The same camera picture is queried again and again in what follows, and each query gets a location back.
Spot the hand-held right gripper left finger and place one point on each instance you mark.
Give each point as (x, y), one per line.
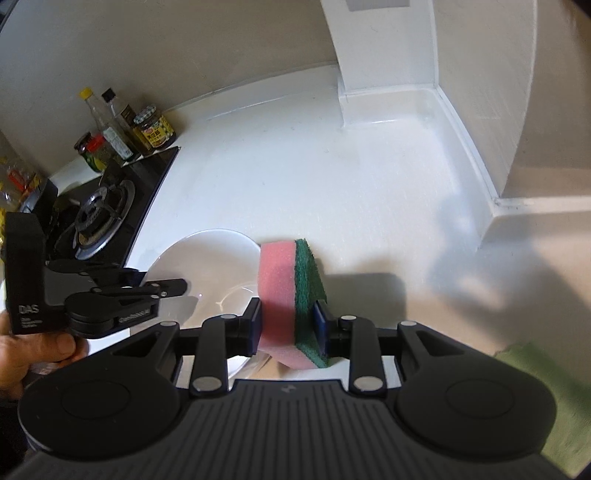
(255, 324)

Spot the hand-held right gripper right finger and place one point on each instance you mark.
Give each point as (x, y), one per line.
(319, 330)

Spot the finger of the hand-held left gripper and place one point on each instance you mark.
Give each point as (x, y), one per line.
(106, 273)
(161, 287)

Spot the pink and green sponge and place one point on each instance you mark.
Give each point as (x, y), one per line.
(281, 300)

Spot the white bowl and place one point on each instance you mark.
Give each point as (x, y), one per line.
(207, 258)

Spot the person's left hand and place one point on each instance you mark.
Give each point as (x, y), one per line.
(32, 350)

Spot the stove burner grate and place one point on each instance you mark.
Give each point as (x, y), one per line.
(104, 214)

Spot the black box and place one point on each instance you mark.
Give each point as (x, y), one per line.
(41, 196)

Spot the colourful plastic packets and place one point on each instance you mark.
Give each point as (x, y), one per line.
(16, 180)

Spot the black glass gas stove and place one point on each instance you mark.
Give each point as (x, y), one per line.
(152, 184)

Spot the dark-lidded jar with green contents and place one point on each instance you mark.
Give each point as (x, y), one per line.
(87, 152)

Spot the small bottle with red cap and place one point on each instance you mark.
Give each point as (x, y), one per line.
(104, 150)

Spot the dark oil bottle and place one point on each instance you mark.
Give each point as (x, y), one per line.
(136, 138)

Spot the clear bottle with black cap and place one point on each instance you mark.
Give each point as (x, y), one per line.
(115, 134)

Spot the jar with yellow label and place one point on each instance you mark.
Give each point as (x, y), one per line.
(157, 131)

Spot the green cloth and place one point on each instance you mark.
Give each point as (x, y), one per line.
(554, 397)

